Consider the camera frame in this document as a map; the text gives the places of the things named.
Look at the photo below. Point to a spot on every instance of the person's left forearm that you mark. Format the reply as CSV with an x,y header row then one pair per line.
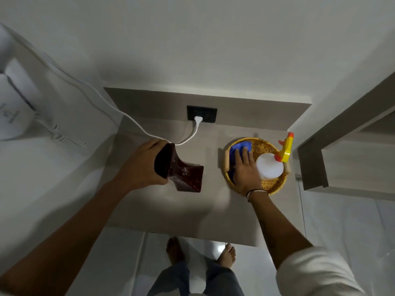
x,y
61,240

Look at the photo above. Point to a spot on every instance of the person's foot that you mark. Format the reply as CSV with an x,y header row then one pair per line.
x,y
226,255
175,249

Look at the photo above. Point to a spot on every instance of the person's right foot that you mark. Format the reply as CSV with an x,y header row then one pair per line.
x,y
226,255

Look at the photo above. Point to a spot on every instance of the white shirt sleeve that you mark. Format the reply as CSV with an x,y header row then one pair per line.
x,y
317,274

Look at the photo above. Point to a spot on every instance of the light wooden shelf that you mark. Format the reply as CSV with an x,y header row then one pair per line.
x,y
348,151

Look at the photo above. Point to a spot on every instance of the person's left hand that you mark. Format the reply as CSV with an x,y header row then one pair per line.
x,y
137,169

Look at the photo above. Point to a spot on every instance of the blue cloth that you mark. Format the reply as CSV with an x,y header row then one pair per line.
x,y
239,147

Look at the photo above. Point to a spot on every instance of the blue jeans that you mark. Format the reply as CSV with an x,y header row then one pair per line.
x,y
220,282

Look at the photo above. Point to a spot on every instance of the round wicker basket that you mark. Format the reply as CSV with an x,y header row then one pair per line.
x,y
268,183

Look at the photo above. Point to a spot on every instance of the person's left thumb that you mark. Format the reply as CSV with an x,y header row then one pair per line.
x,y
159,181

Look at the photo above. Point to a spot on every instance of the white spray bottle yellow trigger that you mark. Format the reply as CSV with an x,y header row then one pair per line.
x,y
270,166

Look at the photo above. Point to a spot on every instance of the white power plug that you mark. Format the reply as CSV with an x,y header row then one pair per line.
x,y
198,120

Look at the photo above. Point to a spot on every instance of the black wall outlet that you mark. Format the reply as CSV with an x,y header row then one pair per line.
x,y
206,112

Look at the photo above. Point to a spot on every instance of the person's left foot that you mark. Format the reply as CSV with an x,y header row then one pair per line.
x,y
175,249

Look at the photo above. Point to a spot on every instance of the wooden back panel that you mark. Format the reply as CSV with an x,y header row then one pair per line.
x,y
247,112

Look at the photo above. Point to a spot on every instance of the person's right forearm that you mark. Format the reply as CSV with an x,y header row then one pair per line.
x,y
274,225

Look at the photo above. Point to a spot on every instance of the person's right middle finger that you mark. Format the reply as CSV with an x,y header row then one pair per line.
x,y
245,155

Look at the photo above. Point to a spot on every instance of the dark red glossy vase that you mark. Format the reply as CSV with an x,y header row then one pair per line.
x,y
182,174

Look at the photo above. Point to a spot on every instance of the person's right hand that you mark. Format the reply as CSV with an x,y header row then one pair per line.
x,y
247,177

